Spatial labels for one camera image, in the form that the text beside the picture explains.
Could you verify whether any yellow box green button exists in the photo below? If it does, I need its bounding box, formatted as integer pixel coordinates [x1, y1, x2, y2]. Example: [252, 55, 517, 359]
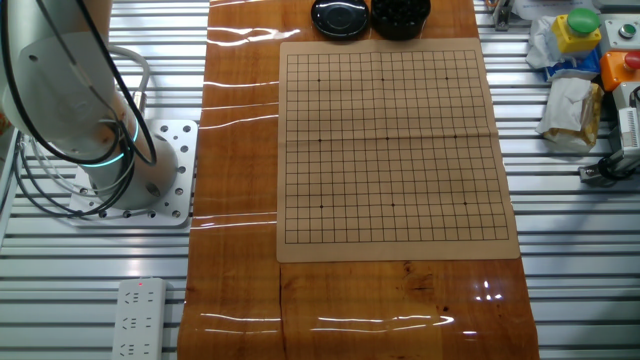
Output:
[551, 7, 603, 55]

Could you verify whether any yellow snack bag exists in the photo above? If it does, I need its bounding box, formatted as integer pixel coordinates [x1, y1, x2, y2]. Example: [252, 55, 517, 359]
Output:
[542, 82, 605, 149]

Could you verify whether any white box small button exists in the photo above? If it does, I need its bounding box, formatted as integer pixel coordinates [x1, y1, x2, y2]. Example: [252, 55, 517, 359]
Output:
[598, 18, 640, 56]

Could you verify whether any thick grey cable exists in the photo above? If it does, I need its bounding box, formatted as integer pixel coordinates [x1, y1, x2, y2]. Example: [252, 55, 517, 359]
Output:
[108, 44, 151, 119]

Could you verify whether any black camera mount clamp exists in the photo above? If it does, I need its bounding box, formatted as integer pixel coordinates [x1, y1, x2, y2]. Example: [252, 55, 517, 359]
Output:
[597, 152, 626, 182]

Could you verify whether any black bowl lid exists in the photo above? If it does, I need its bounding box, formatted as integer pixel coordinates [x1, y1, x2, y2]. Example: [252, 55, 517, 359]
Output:
[310, 0, 371, 42]

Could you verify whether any silver camera mount pole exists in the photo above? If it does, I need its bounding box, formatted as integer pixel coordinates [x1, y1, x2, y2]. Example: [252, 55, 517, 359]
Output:
[607, 147, 640, 174]

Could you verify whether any metal foot bracket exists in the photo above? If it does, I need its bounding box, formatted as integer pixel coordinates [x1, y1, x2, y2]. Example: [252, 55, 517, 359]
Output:
[578, 164, 609, 187]

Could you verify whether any orange box red button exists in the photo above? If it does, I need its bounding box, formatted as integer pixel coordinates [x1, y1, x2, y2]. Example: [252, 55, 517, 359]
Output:
[599, 48, 640, 93]

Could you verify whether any white grey box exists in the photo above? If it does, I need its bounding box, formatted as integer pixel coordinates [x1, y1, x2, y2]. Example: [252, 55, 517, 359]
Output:
[610, 82, 640, 112]

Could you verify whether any glossy wooden mat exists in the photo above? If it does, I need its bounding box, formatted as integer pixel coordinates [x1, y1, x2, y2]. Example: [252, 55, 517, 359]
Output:
[177, 0, 541, 360]

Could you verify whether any black bowl of go stones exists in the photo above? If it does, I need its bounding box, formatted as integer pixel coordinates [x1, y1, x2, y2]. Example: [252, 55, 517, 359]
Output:
[369, 0, 432, 42]

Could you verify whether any upright metal bracket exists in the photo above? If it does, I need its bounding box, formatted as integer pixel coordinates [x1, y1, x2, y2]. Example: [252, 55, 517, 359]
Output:
[492, 0, 514, 32]

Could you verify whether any tan paper go board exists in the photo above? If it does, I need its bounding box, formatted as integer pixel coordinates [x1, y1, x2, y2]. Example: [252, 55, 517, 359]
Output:
[275, 37, 521, 264]

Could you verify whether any white paper sheet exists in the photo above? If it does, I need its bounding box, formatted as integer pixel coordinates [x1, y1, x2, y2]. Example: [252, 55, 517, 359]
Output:
[512, 0, 599, 21]

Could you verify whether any white power strip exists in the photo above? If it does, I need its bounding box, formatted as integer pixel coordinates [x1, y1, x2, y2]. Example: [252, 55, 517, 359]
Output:
[110, 277, 168, 360]

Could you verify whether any blue packet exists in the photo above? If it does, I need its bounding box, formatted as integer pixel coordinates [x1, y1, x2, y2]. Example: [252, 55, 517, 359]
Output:
[543, 49, 601, 82]

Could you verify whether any small silver camera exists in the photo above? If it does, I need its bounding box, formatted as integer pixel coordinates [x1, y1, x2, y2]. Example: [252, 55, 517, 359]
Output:
[617, 107, 640, 159]

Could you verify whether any black cable bundle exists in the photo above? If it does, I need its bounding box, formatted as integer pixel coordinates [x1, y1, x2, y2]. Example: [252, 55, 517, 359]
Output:
[0, 0, 159, 219]

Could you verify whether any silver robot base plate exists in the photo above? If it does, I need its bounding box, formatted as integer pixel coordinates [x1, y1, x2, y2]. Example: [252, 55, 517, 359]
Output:
[69, 118, 200, 229]

